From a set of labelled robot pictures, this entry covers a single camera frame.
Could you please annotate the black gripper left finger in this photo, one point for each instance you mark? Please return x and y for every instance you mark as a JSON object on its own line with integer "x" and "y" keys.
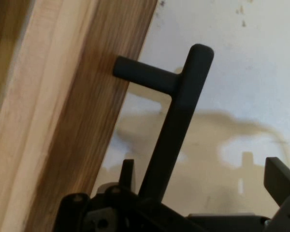
{"x": 104, "y": 212}

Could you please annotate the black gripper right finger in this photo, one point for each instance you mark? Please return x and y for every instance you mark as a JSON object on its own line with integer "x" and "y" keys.
{"x": 285, "y": 188}

